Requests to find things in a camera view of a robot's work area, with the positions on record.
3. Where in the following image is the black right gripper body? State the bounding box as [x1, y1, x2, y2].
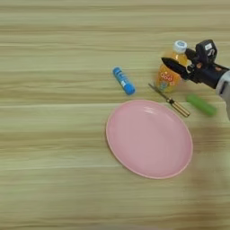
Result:
[185, 55, 230, 90]

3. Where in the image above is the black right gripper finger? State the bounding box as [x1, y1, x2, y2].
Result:
[161, 57, 191, 81]
[184, 47, 199, 63]

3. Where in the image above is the blue glue stick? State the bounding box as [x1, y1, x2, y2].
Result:
[111, 66, 137, 96]

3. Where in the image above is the screwdriver with brass handle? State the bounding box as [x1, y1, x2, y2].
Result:
[147, 82, 191, 119]

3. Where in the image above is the orange juice bottle white cap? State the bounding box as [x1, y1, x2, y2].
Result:
[154, 40, 189, 94]

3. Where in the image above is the pink round plate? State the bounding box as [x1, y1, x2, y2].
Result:
[105, 99, 194, 180]

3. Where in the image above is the green marker pen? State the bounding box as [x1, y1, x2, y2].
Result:
[185, 93, 217, 118]

